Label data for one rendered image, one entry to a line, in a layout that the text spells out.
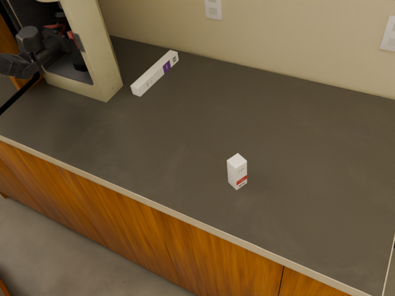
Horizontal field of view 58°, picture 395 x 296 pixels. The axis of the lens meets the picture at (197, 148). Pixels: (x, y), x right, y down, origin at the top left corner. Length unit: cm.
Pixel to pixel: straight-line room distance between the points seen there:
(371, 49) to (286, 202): 60
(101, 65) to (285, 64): 69
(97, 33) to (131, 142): 39
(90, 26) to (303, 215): 89
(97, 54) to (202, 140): 48
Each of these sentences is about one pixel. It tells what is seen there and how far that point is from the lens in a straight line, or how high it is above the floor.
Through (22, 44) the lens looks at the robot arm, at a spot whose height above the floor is 124.
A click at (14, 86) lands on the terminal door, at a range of 151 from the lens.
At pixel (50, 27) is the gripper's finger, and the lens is 144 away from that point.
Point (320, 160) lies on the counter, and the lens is 114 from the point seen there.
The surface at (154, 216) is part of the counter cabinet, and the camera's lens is 124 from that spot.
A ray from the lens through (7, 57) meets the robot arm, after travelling 127.
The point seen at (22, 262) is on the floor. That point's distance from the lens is 231.
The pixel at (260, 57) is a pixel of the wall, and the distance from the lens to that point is 146.
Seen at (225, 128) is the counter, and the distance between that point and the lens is 121.
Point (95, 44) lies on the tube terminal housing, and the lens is 131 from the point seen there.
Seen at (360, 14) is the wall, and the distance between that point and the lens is 128.
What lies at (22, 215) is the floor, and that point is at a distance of 249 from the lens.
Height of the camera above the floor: 181
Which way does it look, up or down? 49 degrees down
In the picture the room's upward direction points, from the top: 9 degrees counter-clockwise
